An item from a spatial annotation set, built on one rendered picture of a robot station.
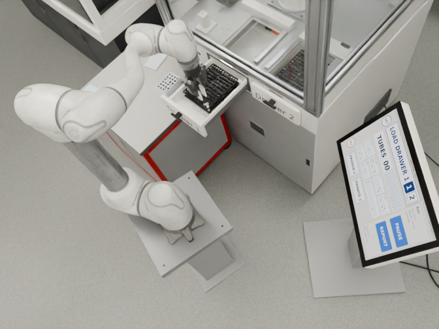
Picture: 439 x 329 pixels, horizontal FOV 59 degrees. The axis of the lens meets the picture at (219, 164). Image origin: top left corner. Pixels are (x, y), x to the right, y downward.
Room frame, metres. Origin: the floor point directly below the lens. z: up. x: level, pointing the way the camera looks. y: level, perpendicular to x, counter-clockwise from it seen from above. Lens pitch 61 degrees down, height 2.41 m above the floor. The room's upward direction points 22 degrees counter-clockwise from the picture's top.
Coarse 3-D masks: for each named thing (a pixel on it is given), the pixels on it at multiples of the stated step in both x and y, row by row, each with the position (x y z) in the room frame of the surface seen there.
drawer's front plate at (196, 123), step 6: (162, 96) 1.28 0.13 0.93; (168, 102) 1.24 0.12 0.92; (168, 108) 1.27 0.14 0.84; (174, 108) 1.20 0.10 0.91; (180, 108) 1.17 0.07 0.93; (186, 114) 1.12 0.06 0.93; (192, 120) 1.08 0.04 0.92; (198, 120) 1.07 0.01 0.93; (192, 126) 1.11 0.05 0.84; (198, 126) 1.05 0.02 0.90; (198, 132) 1.08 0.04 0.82; (204, 132) 1.04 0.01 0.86
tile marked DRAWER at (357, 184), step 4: (356, 180) 0.48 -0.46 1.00; (360, 180) 0.47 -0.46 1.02; (352, 184) 0.48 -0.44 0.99; (356, 184) 0.47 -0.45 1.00; (360, 184) 0.46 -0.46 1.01; (356, 188) 0.45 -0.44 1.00; (360, 188) 0.44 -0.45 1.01; (356, 192) 0.44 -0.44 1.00; (360, 192) 0.43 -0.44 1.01; (364, 192) 0.42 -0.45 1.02; (356, 196) 0.43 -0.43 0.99; (360, 196) 0.42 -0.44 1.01; (364, 196) 0.41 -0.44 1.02; (356, 200) 0.41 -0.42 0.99; (360, 200) 0.40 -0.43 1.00; (364, 200) 0.39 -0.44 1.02
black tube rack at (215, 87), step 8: (208, 72) 1.34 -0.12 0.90; (216, 72) 1.32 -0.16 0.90; (224, 72) 1.30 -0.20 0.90; (208, 80) 1.29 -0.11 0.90; (216, 80) 1.27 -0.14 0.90; (224, 80) 1.28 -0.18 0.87; (232, 80) 1.26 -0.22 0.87; (208, 88) 1.24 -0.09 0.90; (216, 88) 1.22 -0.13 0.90; (224, 88) 1.23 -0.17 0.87; (232, 88) 1.22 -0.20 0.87; (208, 96) 1.22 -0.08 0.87; (216, 96) 1.20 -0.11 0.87; (224, 96) 1.18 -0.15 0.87; (200, 104) 1.20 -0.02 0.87; (208, 104) 1.15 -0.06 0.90; (216, 104) 1.15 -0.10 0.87; (208, 112) 1.13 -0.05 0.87
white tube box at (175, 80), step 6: (168, 72) 1.54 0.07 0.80; (168, 78) 1.50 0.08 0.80; (174, 78) 1.48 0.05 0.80; (180, 78) 1.47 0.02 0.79; (162, 84) 1.48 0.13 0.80; (168, 84) 1.47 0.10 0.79; (174, 84) 1.45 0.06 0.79; (162, 90) 1.44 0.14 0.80; (168, 90) 1.42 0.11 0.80; (168, 96) 1.41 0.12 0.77
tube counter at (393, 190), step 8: (384, 168) 0.45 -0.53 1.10; (392, 168) 0.43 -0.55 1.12; (384, 176) 0.42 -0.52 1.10; (392, 176) 0.41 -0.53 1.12; (392, 184) 0.38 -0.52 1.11; (392, 192) 0.36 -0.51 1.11; (392, 200) 0.33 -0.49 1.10; (400, 200) 0.32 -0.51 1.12; (392, 208) 0.31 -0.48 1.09; (400, 208) 0.30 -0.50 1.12
